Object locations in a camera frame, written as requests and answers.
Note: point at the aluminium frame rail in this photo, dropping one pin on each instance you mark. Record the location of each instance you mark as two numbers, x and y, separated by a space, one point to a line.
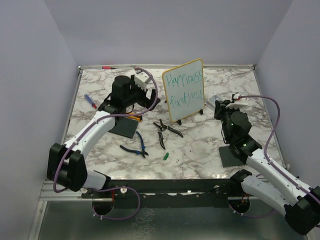
47 193

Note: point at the left black pad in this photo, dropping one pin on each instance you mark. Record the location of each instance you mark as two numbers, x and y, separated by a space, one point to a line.
125 127

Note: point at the green marker cap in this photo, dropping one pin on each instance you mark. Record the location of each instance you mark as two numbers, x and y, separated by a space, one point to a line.
166 156

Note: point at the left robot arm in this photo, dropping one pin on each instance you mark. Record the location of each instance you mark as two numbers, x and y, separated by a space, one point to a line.
66 162

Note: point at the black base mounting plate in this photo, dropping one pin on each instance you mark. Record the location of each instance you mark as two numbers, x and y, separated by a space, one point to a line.
183 193

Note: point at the yellow utility knife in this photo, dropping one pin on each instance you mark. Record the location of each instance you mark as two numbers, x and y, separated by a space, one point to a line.
138 118

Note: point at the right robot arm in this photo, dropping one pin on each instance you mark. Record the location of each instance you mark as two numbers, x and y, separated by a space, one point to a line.
295 200

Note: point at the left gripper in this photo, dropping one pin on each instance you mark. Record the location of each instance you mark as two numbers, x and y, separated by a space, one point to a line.
148 103

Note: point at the blue red screwdriver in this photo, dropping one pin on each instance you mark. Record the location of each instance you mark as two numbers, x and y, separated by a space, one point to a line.
90 101

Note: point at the yellow framed whiteboard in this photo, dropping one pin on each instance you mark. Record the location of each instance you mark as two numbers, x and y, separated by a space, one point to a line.
184 89

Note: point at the grey whiteboard eraser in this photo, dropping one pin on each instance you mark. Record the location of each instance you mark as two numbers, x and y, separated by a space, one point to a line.
211 101

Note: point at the red marker on rail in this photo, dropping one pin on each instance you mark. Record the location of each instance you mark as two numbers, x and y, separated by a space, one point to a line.
108 68

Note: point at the right black pad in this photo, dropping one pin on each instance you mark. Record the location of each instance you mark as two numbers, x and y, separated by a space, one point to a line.
227 158

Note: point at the black pad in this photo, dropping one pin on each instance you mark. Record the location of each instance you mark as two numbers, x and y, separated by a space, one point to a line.
125 127
227 158

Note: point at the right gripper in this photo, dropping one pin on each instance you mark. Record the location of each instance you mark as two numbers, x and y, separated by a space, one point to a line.
221 108

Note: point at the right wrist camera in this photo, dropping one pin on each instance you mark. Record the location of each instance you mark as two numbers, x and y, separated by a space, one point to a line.
238 100

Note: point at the blue handled cutting pliers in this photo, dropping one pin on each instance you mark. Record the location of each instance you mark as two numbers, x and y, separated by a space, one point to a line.
139 151

